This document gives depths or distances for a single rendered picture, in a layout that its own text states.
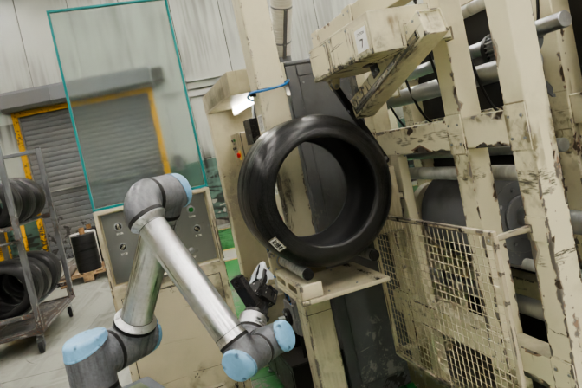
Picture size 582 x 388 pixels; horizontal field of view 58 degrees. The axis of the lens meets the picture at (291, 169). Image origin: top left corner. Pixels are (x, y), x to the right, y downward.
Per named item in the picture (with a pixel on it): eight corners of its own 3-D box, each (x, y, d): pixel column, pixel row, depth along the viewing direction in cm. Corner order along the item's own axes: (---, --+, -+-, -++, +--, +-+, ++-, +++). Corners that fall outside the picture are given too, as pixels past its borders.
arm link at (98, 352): (61, 396, 174) (48, 345, 173) (104, 371, 188) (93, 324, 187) (89, 398, 165) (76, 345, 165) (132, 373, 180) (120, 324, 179)
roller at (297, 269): (280, 253, 230) (289, 257, 231) (276, 263, 229) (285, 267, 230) (305, 267, 196) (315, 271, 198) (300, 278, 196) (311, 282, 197)
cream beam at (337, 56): (313, 83, 236) (307, 51, 235) (363, 74, 243) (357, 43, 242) (372, 54, 178) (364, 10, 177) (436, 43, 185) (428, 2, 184)
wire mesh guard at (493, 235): (396, 354, 251) (367, 212, 247) (399, 352, 252) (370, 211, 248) (533, 447, 165) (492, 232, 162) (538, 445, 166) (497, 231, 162)
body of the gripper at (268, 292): (264, 296, 182) (257, 326, 173) (245, 283, 179) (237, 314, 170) (279, 288, 178) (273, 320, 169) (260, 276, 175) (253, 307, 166)
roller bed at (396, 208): (359, 231, 257) (347, 171, 256) (386, 223, 261) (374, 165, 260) (378, 236, 238) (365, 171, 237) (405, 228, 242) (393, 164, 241)
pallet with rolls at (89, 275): (72, 274, 872) (62, 229, 868) (122, 261, 892) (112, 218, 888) (60, 289, 756) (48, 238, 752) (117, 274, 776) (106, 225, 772)
